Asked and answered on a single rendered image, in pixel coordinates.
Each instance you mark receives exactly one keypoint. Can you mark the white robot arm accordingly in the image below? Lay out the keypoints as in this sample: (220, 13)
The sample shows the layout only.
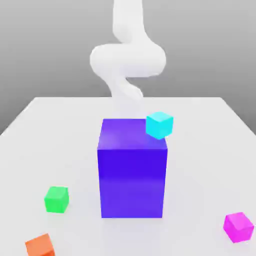
(128, 58)

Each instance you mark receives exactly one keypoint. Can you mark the small magenta cube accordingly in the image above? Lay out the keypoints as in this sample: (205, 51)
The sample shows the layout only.
(238, 228)

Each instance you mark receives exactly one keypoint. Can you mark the small orange cube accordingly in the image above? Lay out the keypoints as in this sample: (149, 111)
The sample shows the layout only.
(40, 247)

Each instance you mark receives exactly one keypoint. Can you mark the small green cube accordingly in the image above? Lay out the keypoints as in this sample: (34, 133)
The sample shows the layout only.
(56, 200)

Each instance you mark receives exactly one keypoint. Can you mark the small cyan cube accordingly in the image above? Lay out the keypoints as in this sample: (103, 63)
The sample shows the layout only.
(159, 125)

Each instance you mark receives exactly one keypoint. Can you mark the large purple box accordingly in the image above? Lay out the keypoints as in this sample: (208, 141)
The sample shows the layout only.
(132, 180)

